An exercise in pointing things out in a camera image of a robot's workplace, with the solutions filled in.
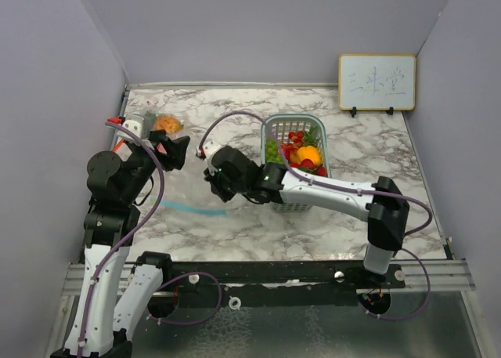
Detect small whiteboard with stand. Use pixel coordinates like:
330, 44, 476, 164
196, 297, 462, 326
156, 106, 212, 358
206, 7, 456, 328
338, 53, 416, 115

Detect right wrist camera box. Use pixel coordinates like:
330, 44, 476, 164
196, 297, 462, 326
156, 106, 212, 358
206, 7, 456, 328
196, 140, 223, 161

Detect green toy grapes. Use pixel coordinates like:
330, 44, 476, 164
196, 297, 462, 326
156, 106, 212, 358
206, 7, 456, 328
265, 139, 283, 164

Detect light blue plastic basket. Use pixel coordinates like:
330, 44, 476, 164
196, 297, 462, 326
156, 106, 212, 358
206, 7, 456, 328
260, 114, 333, 214

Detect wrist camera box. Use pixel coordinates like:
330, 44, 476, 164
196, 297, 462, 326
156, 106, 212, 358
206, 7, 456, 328
106, 114, 154, 139
196, 140, 223, 161

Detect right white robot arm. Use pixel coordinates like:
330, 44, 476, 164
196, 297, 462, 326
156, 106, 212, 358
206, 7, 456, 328
198, 145, 409, 288

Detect blue plastic strip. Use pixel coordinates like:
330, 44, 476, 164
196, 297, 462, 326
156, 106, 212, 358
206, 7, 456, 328
160, 201, 227, 216

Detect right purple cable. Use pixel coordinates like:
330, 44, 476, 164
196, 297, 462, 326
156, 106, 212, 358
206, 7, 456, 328
199, 110, 432, 322

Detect clear zip top bag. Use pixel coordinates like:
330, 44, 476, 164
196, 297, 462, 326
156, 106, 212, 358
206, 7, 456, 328
108, 110, 189, 159

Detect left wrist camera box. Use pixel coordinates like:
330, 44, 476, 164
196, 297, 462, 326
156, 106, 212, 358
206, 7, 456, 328
106, 114, 154, 139

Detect yellow toy pepper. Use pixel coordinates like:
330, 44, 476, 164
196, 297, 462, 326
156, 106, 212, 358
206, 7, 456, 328
290, 146, 322, 166

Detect red toy strawberries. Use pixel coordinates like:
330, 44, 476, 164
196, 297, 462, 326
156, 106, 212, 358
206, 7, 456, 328
282, 143, 328, 177

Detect orange toy pineapple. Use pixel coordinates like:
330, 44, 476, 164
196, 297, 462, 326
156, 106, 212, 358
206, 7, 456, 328
153, 115, 183, 134

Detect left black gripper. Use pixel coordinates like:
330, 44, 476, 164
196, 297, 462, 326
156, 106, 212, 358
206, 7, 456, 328
122, 128, 190, 204

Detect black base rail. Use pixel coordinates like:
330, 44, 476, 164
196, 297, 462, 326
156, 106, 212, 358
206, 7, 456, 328
134, 251, 405, 316

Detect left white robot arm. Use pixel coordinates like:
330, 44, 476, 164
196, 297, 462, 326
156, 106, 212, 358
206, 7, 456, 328
52, 131, 190, 357

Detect red toy cherries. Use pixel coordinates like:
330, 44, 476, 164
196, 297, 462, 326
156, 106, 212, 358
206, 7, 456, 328
288, 131, 305, 144

